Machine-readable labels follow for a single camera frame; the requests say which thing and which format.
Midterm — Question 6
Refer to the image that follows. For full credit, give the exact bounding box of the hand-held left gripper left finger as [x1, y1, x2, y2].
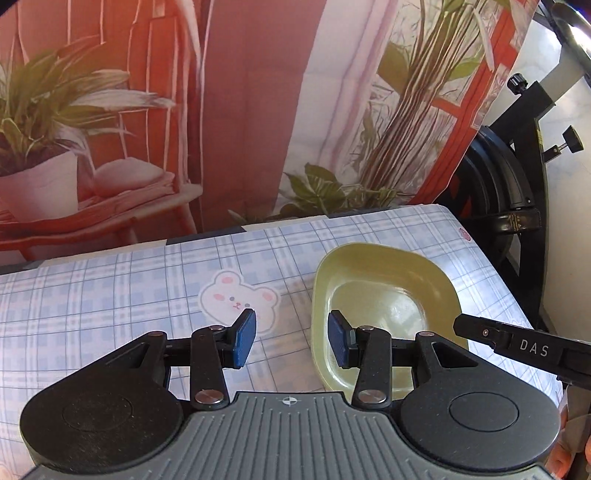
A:
[131, 308, 257, 409]

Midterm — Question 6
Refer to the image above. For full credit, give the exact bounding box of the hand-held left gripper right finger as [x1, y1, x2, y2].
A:
[327, 310, 467, 409]

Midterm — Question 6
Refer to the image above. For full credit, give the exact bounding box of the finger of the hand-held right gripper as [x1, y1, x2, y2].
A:
[452, 313, 563, 368]

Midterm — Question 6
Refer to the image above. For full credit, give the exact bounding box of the green plate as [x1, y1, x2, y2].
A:
[311, 244, 470, 393]

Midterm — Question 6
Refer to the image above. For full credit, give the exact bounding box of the blue plaid bear tablecloth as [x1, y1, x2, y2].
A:
[0, 203, 566, 480]

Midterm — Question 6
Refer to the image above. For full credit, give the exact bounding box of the black exercise bike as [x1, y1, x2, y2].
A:
[434, 0, 591, 334]

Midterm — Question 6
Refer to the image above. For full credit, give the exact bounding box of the printed plant backdrop cloth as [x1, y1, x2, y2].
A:
[0, 0, 542, 278]

